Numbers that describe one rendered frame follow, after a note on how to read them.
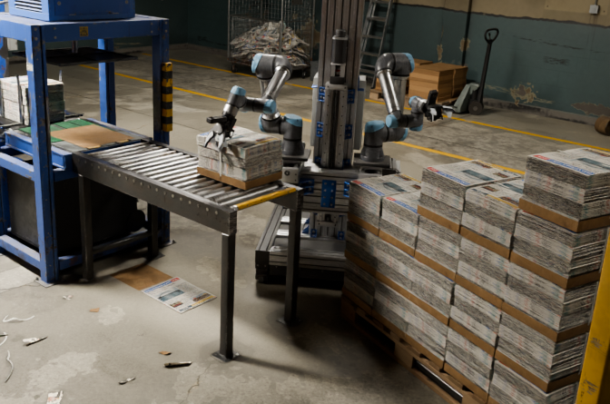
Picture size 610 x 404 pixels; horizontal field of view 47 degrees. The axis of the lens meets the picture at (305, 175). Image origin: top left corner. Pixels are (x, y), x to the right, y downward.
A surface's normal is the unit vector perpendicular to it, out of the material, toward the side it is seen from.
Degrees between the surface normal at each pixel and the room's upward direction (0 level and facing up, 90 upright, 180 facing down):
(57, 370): 0
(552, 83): 90
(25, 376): 0
